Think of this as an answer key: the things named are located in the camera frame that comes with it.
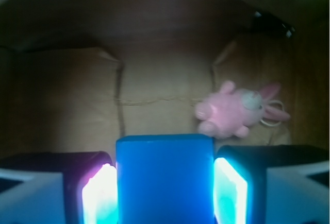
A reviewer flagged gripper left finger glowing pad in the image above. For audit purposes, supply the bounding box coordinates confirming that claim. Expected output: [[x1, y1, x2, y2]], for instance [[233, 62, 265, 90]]
[[1, 151, 119, 223]]

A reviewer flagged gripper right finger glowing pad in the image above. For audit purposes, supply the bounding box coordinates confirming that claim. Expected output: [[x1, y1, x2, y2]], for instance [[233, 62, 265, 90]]
[[213, 145, 329, 223]]

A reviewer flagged blue block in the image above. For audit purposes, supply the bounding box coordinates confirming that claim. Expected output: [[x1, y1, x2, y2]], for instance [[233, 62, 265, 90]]
[[116, 134, 215, 223]]

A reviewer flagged pink plush bunny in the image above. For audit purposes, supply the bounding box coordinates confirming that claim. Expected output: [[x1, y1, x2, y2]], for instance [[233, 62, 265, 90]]
[[195, 80, 290, 139]]

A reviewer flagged brown paper bag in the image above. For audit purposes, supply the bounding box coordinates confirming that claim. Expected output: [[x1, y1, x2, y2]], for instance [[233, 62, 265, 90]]
[[1, 0, 329, 158]]

